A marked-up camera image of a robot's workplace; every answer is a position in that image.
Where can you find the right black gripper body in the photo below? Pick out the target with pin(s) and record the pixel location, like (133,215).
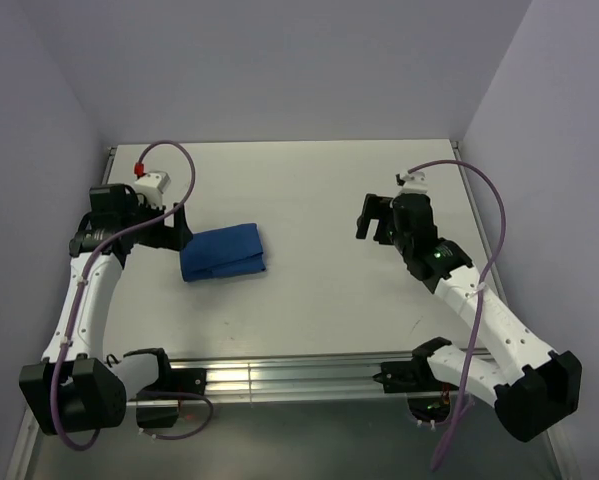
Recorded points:
(384,225)

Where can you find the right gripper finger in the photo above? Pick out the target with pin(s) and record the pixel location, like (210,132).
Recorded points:
(384,232)
(374,207)

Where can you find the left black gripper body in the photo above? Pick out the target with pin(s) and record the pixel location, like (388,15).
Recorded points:
(166,229)

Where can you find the blue surgical cloth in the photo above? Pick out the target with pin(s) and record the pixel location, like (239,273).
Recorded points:
(222,253)

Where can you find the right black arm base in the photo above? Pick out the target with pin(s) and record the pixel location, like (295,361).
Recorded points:
(427,398)

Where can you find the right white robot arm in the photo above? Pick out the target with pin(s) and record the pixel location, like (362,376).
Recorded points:
(530,385)

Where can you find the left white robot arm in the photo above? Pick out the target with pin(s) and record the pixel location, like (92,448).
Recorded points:
(75,388)

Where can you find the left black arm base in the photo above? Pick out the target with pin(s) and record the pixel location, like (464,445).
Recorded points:
(177,387)

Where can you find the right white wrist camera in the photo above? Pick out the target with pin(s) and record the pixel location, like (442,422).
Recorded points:
(411,183)

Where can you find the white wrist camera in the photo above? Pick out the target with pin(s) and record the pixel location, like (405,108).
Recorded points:
(150,184)
(411,183)

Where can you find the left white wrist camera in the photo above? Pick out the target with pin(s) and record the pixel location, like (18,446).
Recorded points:
(150,184)

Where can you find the aluminium front rail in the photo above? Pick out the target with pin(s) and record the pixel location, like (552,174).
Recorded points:
(292,379)

